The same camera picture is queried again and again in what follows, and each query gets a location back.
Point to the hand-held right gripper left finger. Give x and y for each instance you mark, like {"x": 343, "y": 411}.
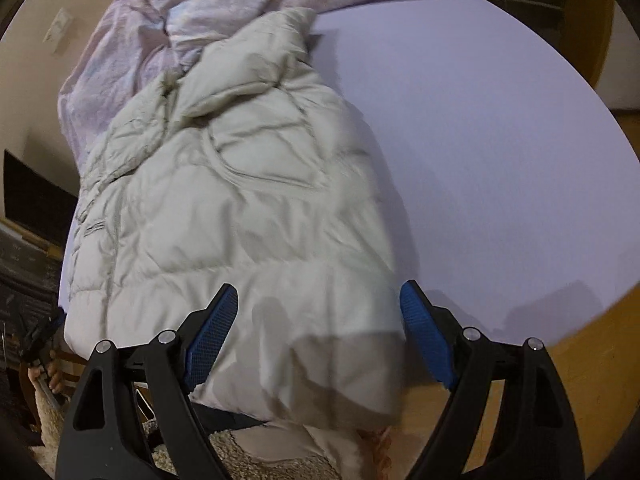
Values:
{"x": 212, "y": 332}

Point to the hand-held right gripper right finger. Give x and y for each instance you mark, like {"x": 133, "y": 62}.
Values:
{"x": 425, "y": 332}

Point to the cream puffer jacket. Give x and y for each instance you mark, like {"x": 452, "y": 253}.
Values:
{"x": 240, "y": 220}

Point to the person's left hand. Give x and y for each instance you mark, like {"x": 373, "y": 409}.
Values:
{"x": 42, "y": 377}

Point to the dark wooden cabinet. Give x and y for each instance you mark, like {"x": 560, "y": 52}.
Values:
{"x": 25, "y": 270}

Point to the person's cream fleece clothing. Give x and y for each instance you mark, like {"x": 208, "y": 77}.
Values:
{"x": 225, "y": 442}

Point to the dark laptop screen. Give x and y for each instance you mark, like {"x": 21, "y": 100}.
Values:
{"x": 35, "y": 200}

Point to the bed with lavender sheet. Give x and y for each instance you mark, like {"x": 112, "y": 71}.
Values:
{"x": 475, "y": 160}

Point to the pink fluffy blanket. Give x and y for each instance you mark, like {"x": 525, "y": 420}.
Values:
{"x": 150, "y": 20}

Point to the white wall switch panel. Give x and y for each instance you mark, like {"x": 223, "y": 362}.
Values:
{"x": 58, "y": 30}

